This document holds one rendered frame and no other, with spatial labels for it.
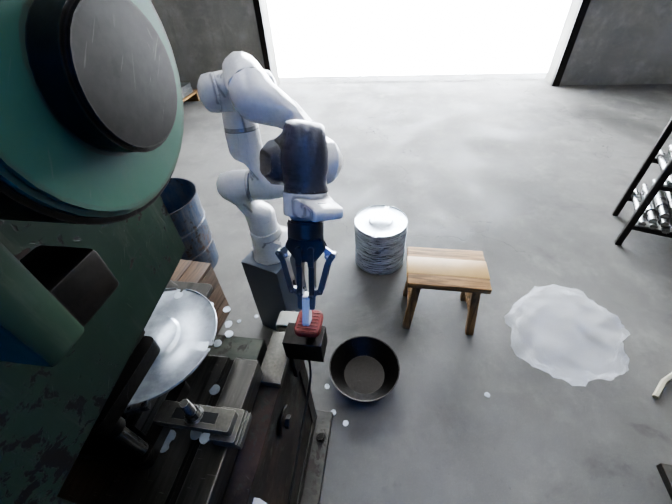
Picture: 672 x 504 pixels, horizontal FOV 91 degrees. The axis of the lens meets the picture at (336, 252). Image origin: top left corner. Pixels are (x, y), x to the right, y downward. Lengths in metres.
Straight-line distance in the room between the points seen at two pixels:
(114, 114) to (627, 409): 1.81
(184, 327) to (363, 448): 0.88
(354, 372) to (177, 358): 0.94
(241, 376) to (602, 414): 1.40
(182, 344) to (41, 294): 0.56
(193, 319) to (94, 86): 0.65
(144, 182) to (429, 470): 1.33
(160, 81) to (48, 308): 0.16
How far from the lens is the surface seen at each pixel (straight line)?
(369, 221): 1.82
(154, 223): 0.49
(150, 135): 0.26
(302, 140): 0.62
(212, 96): 1.01
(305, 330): 0.76
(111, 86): 0.25
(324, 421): 1.45
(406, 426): 1.48
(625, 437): 1.75
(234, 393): 0.79
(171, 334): 0.82
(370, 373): 1.55
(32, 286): 0.25
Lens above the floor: 1.38
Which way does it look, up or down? 42 degrees down
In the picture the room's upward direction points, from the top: 4 degrees counter-clockwise
